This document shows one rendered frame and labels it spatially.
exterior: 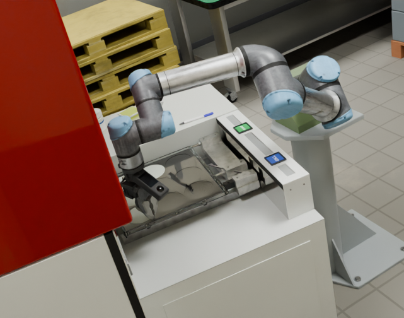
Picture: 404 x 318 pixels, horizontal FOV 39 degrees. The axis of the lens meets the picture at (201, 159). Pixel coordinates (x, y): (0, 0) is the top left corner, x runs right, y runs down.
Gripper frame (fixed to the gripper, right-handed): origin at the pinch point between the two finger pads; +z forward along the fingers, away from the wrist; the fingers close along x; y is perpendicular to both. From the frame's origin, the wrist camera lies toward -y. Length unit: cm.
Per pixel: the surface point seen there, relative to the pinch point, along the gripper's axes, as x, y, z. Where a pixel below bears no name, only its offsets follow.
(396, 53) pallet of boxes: -308, 58, 87
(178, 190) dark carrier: -15.5, 3.4, 1.2
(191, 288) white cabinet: 9.7, -20.7, 13.6
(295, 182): -29.2, -35.9, -3.8
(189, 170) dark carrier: -26.6, 7.6, 1.3
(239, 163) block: -35.9, -8.2, 0.4
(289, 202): -26.6, -34.4, 2.7
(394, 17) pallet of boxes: -309, 58, 59
